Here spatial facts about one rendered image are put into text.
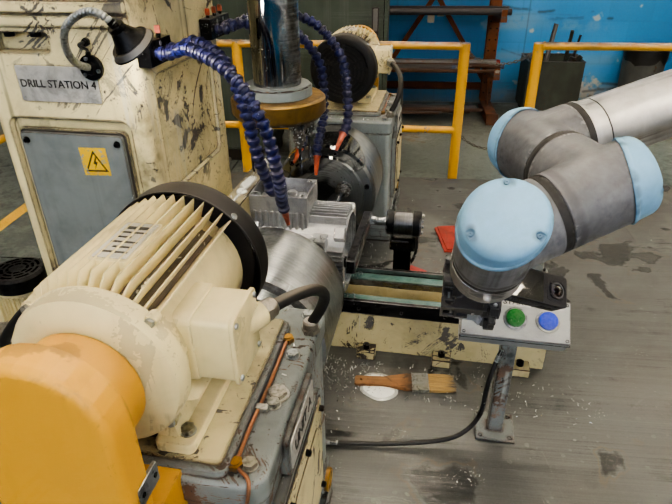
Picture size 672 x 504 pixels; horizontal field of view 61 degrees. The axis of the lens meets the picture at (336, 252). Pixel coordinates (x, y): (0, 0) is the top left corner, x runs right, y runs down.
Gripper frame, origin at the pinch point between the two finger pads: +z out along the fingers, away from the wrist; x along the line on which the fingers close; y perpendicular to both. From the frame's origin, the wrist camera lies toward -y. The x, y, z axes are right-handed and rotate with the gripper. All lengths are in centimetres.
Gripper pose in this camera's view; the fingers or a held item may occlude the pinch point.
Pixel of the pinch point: (484, 312)
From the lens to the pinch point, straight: 93.9
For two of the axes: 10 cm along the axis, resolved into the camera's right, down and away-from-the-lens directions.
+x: -1.4, 9.3, -3.4
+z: 1.3, 3.5, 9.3
